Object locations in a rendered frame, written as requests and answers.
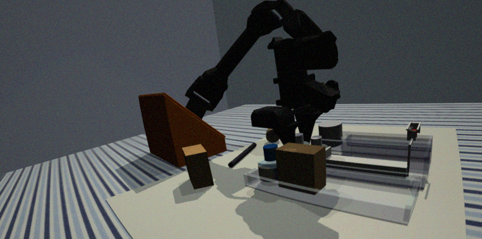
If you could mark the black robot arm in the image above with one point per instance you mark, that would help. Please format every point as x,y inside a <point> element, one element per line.
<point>310,49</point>

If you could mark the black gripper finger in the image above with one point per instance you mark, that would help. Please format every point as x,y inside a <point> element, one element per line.
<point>287,133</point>
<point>307,121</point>

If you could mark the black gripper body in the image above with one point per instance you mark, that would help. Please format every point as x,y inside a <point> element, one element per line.
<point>282,114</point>

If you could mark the blue-capped glass jar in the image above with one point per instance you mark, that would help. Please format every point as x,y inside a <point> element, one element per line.
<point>267,164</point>

